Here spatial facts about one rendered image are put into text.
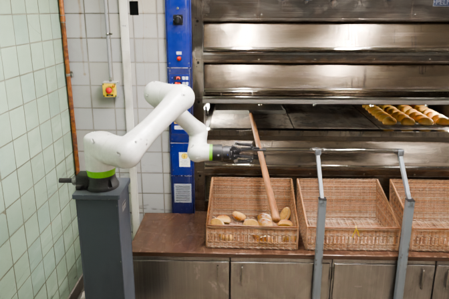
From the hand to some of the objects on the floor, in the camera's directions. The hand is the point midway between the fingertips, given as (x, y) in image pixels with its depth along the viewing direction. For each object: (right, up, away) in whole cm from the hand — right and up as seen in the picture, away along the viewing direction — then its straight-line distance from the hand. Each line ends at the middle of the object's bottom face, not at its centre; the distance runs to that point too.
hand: (259, 153), depth 244 cm
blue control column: (-45, -76, +174) cm, 195 cm away
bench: (+45, -109, +54) cm, 130 cm away
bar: (+27, -114, +34) cm, 122 cm away
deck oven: (+52, -76, +173) cm, 196 cm away
